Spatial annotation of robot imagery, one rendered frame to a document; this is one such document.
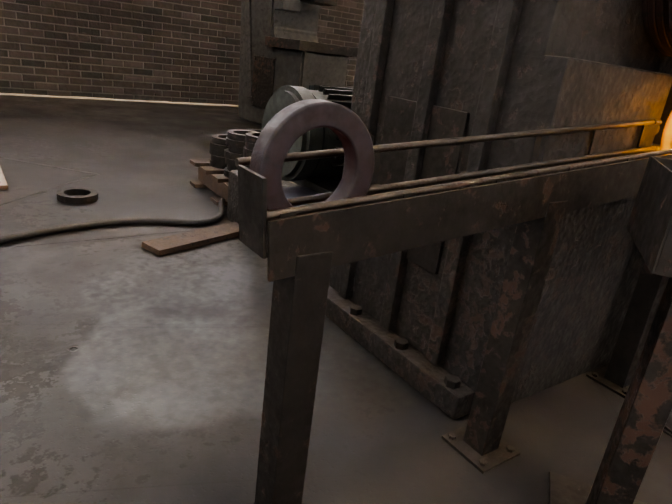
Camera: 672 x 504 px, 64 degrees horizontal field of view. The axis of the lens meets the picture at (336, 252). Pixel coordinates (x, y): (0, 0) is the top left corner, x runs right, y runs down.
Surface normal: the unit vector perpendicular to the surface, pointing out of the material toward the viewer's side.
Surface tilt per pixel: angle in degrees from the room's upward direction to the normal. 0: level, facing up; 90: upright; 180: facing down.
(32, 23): 90
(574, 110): 90
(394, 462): 0
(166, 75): 90
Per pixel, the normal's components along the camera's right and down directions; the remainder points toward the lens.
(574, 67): 0.56, 0.36
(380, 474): 0.12, -0.93
